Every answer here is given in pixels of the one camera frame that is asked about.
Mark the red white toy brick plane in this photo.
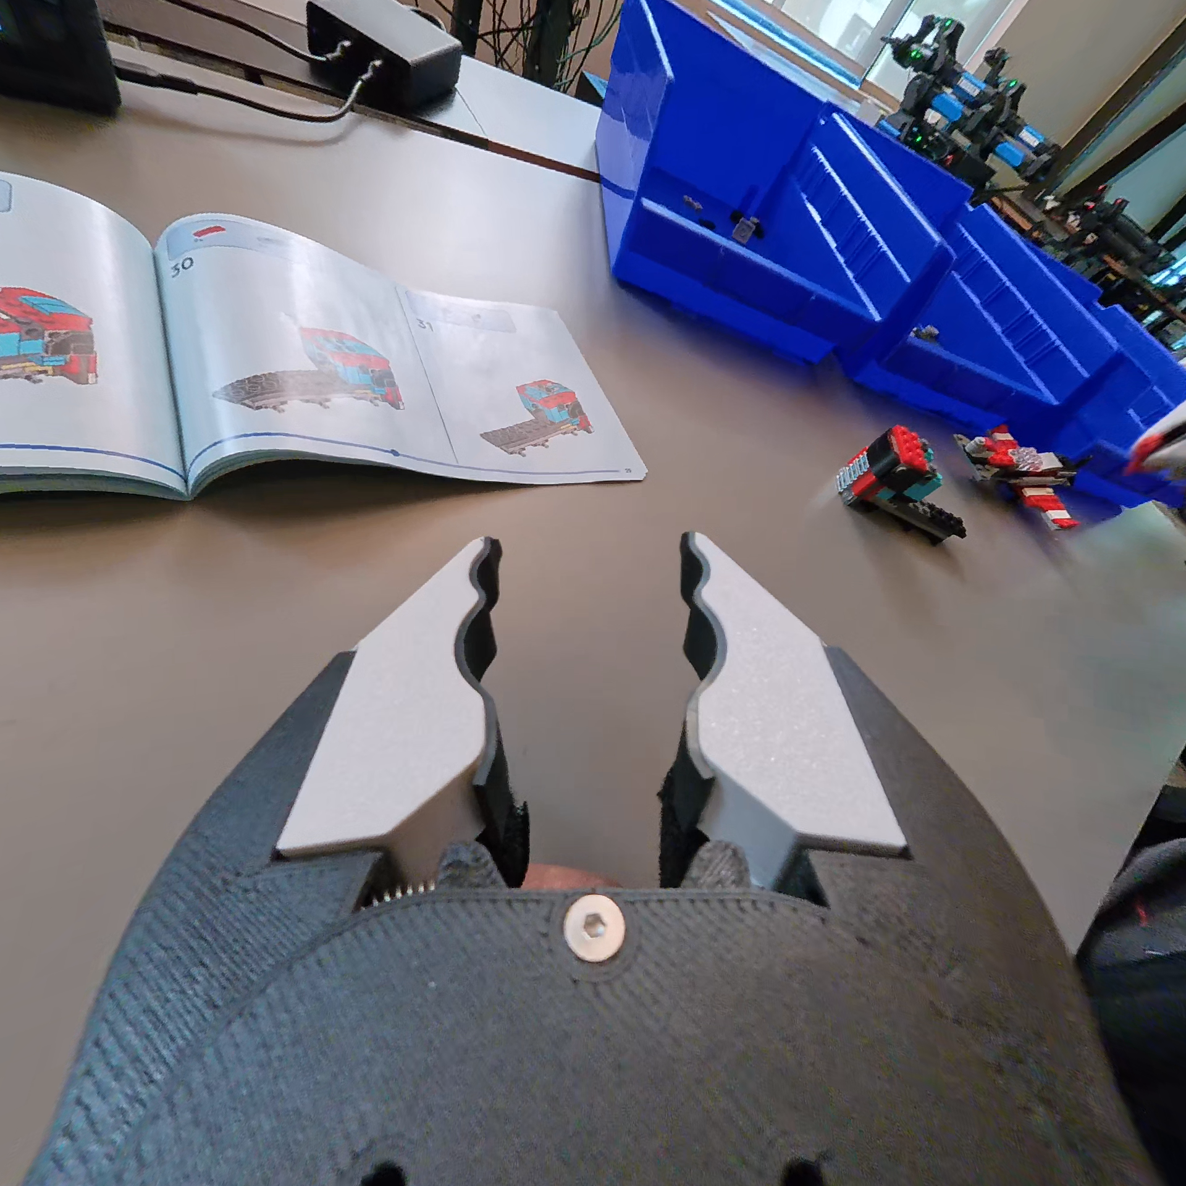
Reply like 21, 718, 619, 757
955, 425, 1090, 531

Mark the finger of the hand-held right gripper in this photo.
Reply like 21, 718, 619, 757
1124, 402, 1186, 478

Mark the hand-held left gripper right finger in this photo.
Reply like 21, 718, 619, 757
658, 532, 909, 895

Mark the black power bank green display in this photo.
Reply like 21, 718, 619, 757
0, 0, 122, 117

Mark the grey desk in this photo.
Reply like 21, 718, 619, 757
0, 37, 1186, 1186

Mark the red teal toy brick truck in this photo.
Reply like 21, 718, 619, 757
836, 425, 967, 546

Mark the toy brick instruction booklet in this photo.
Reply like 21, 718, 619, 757
0, 171, 650, 501

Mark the black cable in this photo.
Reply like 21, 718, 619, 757
109, 41, 386, 125

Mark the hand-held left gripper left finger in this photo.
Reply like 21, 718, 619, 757
274, 535, 531, 889

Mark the bundle of black cables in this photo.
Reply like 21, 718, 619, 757
408, 0, 631, 89

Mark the black power adapter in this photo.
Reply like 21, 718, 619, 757
307, 0, 463, 114

